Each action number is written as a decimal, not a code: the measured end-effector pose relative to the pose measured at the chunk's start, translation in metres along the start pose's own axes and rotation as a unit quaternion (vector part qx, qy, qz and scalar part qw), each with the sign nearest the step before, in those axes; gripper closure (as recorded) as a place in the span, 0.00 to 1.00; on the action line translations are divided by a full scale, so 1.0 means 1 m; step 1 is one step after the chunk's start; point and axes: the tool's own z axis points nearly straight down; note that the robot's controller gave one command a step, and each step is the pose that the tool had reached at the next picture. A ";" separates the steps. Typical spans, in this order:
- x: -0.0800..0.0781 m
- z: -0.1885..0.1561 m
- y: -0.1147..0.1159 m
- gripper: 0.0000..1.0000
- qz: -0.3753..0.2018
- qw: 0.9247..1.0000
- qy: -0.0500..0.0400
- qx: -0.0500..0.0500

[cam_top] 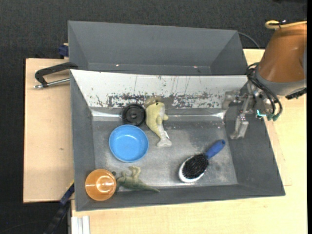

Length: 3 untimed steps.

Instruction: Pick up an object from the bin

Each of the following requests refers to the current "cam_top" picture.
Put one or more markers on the yellow-green plush fish toy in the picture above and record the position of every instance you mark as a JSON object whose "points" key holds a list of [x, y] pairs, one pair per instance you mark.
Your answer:
{"points": [[156, 118]]}

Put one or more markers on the pale wood flat board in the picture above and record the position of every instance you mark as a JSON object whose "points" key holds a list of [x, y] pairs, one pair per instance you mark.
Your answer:
{"points": [[46, 130]]}

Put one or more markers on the grey metal bin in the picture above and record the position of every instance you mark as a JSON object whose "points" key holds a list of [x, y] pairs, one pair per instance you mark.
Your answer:
{"points": [[170, 45]]}

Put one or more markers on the blue plastic bowl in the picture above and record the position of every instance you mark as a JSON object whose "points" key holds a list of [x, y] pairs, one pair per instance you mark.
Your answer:
{"points": [[128, 143]]}

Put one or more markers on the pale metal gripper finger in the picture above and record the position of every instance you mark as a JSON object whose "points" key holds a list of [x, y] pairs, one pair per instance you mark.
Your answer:
{"points": [[241, 128], [230, 97]]}

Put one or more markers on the black round lid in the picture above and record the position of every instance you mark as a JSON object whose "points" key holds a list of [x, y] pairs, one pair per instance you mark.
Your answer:
{"points": [[133, 114]]}

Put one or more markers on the green toy dinosaur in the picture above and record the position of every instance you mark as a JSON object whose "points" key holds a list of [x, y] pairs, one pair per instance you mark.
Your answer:
{"points": [[132, 182]]}

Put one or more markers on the orange plastic cup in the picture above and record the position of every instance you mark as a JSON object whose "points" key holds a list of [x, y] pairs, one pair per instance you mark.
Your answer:
{"points": [[100, 184]]}

